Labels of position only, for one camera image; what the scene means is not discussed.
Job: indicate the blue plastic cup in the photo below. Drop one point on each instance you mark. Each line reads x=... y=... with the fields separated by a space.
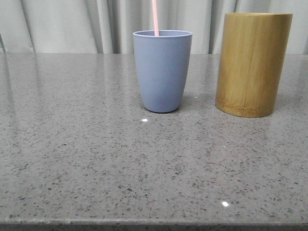
x=162 y=65

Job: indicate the bamboo cylinder holder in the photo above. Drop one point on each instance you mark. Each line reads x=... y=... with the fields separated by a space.
x=251 y=59

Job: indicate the grey pleated curtain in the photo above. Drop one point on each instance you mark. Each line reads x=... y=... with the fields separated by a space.
x=106 y=26

